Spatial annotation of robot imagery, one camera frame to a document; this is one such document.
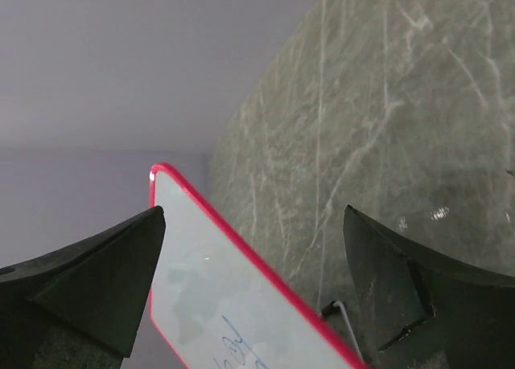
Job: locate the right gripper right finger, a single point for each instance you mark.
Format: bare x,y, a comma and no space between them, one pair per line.
423,309

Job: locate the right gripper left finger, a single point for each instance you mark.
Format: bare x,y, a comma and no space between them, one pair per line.
81,306

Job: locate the pink framed whiteboard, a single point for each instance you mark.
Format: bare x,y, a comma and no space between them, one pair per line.
218,304

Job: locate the black whiteboard clip right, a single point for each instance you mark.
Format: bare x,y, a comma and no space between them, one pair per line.
330,309

